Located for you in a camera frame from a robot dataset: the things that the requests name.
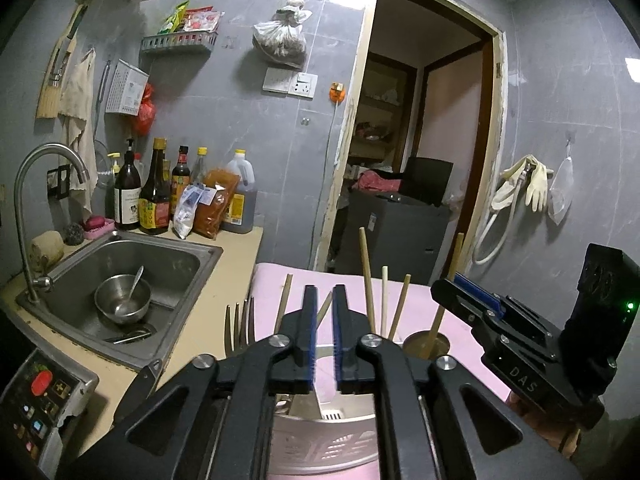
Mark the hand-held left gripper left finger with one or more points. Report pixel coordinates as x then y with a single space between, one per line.
310 330

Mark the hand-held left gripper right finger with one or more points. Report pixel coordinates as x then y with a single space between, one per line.
340 330

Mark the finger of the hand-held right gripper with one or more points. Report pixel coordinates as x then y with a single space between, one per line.
462 307
480 291

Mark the wooden chopstick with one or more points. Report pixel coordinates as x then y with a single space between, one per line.
400 305
325 305
283 300
385 300

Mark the slotted white utensil holder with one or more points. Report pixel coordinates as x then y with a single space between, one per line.
325 440

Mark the person's right hand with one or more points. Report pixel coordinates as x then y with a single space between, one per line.
542 422

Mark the brown wooden stick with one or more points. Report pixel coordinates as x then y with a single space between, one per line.
367 280

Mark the metal fork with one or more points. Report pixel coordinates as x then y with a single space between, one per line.
240 325

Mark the dark grey cabinet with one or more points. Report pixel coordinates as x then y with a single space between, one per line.
390 240

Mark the cream rubber glove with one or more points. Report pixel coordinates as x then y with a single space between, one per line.
540 185
510 180

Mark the black chair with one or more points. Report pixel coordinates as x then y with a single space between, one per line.
427 180

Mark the small clear plastic bag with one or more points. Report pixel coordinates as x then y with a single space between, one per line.
560 195

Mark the pink cloth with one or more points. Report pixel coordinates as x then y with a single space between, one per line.
377 180

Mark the large dark oil jug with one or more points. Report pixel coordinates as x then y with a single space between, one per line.
242 195

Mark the orange spice packet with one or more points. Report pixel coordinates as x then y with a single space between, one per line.
215 205

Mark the stainless steel sink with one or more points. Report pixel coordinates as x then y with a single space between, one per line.
165 270

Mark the white and blue packet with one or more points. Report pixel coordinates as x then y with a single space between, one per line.
187 210

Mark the metal spoon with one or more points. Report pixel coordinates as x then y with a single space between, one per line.
132 287

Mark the clear yellow-capped bottle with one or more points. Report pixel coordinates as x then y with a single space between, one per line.
200 165

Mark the red-labelled sauce bottle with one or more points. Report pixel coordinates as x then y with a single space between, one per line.
180 180

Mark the metal bowl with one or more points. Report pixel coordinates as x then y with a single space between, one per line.
107 300

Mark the tall dark sauce bottle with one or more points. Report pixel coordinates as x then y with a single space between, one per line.
154 195

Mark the wooden shelf unit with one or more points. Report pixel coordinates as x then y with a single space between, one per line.
380 110

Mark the pink soap dish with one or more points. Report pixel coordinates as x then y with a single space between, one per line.
99 227

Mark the orange plug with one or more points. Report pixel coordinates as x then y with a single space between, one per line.
337 93

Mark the small pump bottle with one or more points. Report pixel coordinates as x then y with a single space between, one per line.
114 170

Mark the steel scouring ball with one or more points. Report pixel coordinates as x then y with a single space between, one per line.
74 235

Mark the red plastic bag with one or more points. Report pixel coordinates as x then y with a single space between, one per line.
145 112

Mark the beige loofah sponge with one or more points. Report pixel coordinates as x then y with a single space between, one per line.
46 247

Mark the induction cooker control panel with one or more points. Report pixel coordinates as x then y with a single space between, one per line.
40 410

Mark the hanging clear plastic bag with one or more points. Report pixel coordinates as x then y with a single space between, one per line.
280 40

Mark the curved metal faucet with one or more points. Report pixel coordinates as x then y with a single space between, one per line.
22 200

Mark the colourful seasoning packets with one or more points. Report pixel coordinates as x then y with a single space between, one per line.
192 20

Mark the beige dishcloth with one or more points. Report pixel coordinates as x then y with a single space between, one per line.
77 90

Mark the wooden knife rack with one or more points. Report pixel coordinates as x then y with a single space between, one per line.
50 95

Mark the wooden door frame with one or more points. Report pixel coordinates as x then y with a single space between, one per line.
345 135

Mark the white wall socket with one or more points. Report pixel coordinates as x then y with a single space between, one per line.
303 85

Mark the white wall switch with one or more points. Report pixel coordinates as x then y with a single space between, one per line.
277 81

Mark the black wall socket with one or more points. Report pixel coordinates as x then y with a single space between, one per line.
58 181

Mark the white slotted wall box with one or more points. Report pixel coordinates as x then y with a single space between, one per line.
125 87

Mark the grey-blue wall basket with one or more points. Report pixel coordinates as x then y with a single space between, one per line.
177 44

